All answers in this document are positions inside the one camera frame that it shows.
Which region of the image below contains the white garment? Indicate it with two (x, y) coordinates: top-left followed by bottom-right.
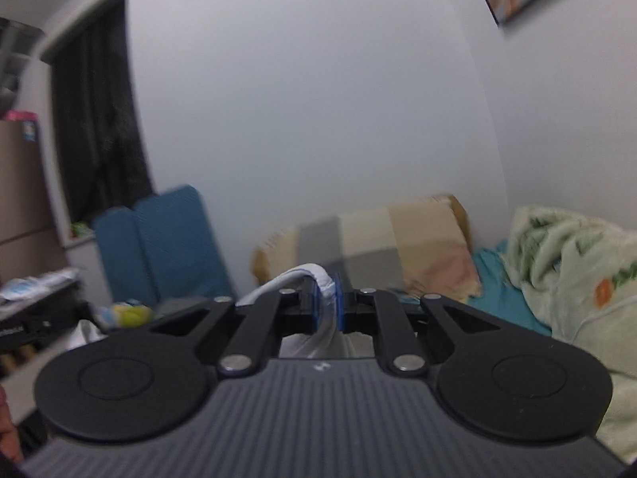
(234, 262), (376, 359)

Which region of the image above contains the pale green fleece blanket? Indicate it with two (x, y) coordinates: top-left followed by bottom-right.
(500, 204), (637, 464)

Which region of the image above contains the dark curtain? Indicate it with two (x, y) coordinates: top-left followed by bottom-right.
(50, 0), (154, 225)

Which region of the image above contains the black desk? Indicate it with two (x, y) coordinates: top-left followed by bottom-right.
(0, 279), (93, 359)

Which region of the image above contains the teal printed bedsheet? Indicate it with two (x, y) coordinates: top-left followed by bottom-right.
(398, 240), (553, 337)

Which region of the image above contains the beige grey checked pillow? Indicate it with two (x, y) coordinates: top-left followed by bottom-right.
(251, 194), (481, 304)

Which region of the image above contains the brown cardboard box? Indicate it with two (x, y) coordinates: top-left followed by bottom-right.
(0, 118), (68, 284)

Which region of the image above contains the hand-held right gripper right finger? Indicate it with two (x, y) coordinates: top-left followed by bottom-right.
(334, 273), (501, 377)

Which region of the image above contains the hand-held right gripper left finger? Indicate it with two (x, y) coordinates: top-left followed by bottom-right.
(148, 276), (322, 377)

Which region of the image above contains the blue folded cushion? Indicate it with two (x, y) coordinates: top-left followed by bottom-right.
(94, 185), (234, 310)

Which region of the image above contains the yellow green soft toy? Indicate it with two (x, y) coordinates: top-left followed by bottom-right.
(94, 300), (155, 330)

